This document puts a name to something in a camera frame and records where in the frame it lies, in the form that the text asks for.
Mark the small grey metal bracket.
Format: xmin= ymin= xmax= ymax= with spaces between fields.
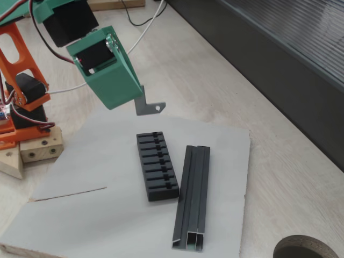
xmin=135 ymin=84 xmax=167 ymax=117

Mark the black slotted holder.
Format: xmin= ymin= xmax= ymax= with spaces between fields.
xmin=135 ymin=131 xmax=181 ymax=203

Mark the wooden base plank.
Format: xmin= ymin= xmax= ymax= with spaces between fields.
xmin=0 ymin=142 xmax=25 ymax=181

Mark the small wooden block with screws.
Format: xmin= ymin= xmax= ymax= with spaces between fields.
xmin=19 ymin=126 xmax=64 ymax=164

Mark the red controller circuit board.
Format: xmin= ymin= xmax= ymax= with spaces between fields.
xmin=0 ymin=103 xmax=12 ymax=127

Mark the short black aluminium profile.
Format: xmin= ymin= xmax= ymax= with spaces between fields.
xmin=171 ymin=145 xmax=211 ymax=252

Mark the grey laminated board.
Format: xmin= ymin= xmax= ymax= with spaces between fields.
xmin=0 ymin=107 xmax=252 ymax=258

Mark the black power cable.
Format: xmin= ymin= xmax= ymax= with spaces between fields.
xmin=120 ymin=0 xmax=162 ymax=27

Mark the white USB cable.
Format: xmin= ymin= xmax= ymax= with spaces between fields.
xmin=48 ymin=0 xmax=168 ymax=95

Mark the wrist servo wire bundle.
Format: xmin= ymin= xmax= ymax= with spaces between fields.
xmin=27 ymin=0 xmax=77 ymax=66

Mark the base servo wire bundle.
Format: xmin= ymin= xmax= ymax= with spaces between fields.
xmin=10 ymin=103 xmax=58 ymax=133

